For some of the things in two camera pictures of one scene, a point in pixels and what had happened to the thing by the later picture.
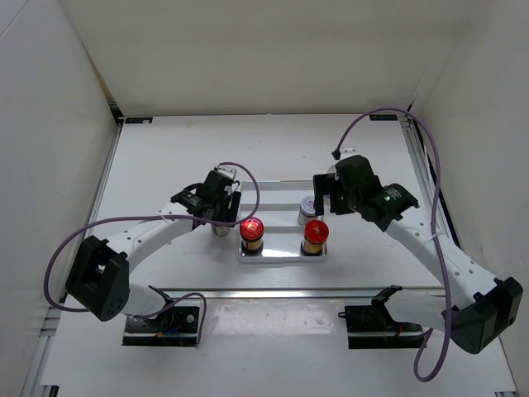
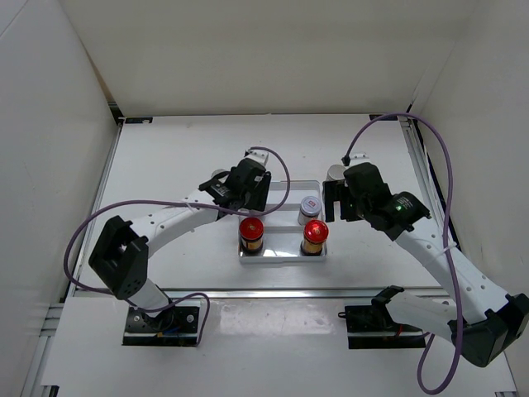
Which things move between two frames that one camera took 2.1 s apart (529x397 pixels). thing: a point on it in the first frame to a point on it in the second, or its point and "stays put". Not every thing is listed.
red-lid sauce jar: (251, 231) stays put
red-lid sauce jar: (316, 233) stays put
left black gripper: (231, 212) to (258, 201)
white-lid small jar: (307, 210) stays put
